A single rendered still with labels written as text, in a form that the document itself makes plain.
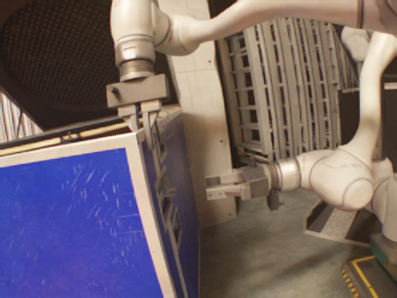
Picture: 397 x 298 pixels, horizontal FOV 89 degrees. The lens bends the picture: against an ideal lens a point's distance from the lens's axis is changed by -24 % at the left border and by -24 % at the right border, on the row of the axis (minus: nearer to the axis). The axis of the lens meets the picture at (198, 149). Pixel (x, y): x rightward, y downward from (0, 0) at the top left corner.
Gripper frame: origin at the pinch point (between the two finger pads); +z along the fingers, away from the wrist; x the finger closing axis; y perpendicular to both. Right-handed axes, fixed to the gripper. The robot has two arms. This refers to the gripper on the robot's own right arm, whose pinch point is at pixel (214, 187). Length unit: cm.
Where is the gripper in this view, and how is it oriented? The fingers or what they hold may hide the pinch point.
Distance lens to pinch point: 68.4
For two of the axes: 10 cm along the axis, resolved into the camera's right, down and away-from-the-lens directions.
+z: -9.9, 1.4, 0.4
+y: -1.4, -9.7, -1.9
